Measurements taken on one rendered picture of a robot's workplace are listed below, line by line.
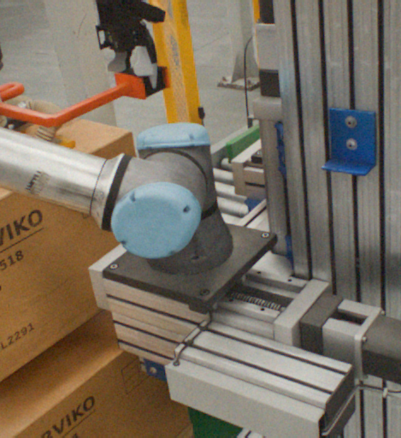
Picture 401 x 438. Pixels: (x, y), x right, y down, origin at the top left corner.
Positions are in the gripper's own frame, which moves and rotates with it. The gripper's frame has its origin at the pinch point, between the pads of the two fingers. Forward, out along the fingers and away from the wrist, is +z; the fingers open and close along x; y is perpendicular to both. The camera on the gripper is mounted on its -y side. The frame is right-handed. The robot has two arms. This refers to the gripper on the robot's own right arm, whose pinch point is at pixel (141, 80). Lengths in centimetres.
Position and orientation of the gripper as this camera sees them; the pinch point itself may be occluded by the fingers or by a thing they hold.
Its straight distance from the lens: 164.7
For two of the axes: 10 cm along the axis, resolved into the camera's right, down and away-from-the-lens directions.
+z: 1.3, 8.7, 4.8
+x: 7.5, 2.3, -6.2
